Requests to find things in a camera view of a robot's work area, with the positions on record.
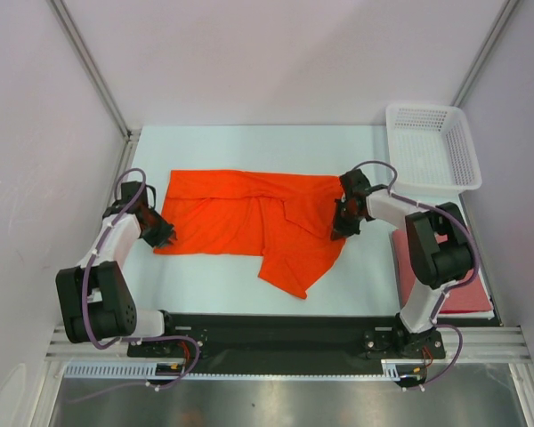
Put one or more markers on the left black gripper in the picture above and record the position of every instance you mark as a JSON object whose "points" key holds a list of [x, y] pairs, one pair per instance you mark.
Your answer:
{"points": [[166, 231]]}

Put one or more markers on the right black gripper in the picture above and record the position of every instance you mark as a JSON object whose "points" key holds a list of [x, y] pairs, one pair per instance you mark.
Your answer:
{"points": [[340, 229]]}

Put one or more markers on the orange t shirt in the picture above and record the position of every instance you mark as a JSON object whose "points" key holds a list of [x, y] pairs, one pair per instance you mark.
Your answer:
{"points": [[285, 219]]}

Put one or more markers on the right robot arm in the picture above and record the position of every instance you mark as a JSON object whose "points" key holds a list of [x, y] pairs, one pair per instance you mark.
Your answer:
{"points": [[442, 253]]}

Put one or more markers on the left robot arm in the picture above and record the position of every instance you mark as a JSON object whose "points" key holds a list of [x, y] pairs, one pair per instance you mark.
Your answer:
{"points": [[96, 303]]}

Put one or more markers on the white plastic basket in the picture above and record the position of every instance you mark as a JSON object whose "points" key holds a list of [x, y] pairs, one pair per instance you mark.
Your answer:
{"points": [[432, 149]]}

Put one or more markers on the folded pink t shirt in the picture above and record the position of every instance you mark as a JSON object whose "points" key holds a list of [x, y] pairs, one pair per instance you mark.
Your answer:
{"points": [[472, 300]]}

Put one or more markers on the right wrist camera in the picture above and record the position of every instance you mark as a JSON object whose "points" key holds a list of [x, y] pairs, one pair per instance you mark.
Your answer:
{"points": [[354, 182]]}

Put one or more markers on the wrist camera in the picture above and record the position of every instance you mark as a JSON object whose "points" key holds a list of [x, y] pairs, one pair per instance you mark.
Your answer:
{"points": [[129, 189], [354, 182]]}

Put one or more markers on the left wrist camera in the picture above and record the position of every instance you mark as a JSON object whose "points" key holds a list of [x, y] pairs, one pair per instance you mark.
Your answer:
{"points": [[129, 189]]}

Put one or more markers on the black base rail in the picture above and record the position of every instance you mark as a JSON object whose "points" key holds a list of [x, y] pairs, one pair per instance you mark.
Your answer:
{"points": [[289, 344]]}

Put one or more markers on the white cable duct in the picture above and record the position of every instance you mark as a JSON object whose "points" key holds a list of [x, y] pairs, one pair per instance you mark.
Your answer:
{"points": [[382, 370]]}

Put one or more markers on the aluminium frame bar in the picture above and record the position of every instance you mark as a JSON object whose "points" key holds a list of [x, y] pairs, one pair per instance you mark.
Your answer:
{"points": [[480, 345]]}

